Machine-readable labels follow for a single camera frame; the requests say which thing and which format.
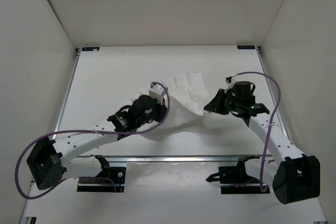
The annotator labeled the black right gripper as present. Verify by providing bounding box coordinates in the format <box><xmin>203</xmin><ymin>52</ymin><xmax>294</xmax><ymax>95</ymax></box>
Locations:
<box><xmin>204</xmin><ymin>89</ymin><xmax>241</xmax><ymax>115</ymax></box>

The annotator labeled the white pleated skirt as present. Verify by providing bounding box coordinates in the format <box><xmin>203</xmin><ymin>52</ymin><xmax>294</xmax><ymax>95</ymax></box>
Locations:
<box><xmin>139</xmin><ymin>72</ymin><xmax>210</xmax><ymax>141</ymax></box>

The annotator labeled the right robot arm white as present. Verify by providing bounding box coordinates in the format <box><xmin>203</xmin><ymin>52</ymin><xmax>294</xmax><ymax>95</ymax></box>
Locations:
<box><xmin>204</xmin><ymin>81</ymin><xmax>320</xmax><ymax>205</ymax></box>

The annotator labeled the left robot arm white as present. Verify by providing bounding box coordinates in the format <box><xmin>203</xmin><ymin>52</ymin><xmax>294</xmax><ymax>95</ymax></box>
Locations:
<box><xmin>26</xmin><ymin>92</ymin><xmax>170</xmax><ymax>190</ymax></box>

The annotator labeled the right blue corner label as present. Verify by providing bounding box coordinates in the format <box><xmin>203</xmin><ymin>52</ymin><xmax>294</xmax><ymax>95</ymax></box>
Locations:
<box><xmin>237</xmin><ymin>45</ymin><xmax>256</xmax><ymax>50</ymax></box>

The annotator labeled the blue corner label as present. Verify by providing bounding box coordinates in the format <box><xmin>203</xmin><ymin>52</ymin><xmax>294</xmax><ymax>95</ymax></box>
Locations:
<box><xmin>81</xmin><ymin>47</ymin><xmax>100</xmax><ymax>51</ymax></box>
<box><xmin>237</xmin><ymin>45</ymin><xmax>256</xmax><ymax>50</ymax></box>

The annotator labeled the left blue corner label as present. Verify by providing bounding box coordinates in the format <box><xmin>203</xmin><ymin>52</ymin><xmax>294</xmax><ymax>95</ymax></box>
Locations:
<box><xmin>81</xmin><ymin>47</ymin><xmax>100</xmax><ymax>51</ymax></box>

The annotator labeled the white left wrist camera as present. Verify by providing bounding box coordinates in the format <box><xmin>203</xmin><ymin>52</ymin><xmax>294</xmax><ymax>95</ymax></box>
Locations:
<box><xmin>149</xmin><ymin>82</ymin><xmax>165</xmax><ymax>104</ymax></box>

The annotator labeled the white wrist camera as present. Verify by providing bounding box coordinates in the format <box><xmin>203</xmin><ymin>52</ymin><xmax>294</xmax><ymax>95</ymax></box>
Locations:
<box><xmin>225</xmin><ymin>76</ymin><xmax>236</xmax><ymax>93</ymax></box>
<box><xmin>149</xmin><ymin>82</ymin><xmax>165</xmax><ymax>104</ymax></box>

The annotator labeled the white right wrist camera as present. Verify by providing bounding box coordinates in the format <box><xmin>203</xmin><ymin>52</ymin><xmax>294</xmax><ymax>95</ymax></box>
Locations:
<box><xmin>225</xmin><ymin>76</ymin><xmax>236</xmax><ymax>93</ymax></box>

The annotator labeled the aluminium right side rail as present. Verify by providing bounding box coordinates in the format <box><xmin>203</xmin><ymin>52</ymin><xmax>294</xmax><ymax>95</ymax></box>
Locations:
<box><xmin>256</xmin><ymin>46</ymin><xmax>297</xmax><ymax>162</ymax></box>

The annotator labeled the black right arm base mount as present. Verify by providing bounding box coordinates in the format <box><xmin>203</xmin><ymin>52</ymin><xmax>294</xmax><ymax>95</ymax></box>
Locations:
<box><xmin>205</xmin><ymin>155</ymin><xmax>270</xmax><ymax>195</ymax></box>

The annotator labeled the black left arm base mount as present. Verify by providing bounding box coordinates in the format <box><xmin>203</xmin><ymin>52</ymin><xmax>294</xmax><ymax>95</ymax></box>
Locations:
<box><xmin>77</xmin><ymin>155</ymin><xmax>127</xmax><ymax>193</ymax></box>

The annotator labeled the aluminium table front rail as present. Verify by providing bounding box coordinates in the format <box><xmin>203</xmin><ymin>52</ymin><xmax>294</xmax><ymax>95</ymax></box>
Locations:
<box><xmin>47</xmin><ymin>155</ymin><xmax>297</xmax><ymax>164</ymax></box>

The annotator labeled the aluminium left side rail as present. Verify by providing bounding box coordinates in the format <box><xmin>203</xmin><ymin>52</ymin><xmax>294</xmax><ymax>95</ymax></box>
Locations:
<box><xmin>54</xmin><ymin>48</ymin><xmax>81</xmax><ymax>132</ymax></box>

